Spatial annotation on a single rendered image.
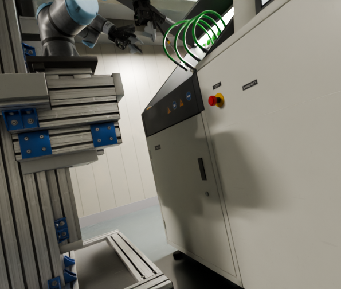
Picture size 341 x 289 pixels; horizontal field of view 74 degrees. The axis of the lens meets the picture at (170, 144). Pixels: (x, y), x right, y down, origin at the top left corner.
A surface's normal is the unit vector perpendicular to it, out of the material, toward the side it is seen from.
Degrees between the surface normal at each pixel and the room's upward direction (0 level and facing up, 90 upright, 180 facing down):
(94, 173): 90
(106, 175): 90
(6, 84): 90
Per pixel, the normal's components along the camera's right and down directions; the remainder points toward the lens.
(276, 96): -0.87, 0.16
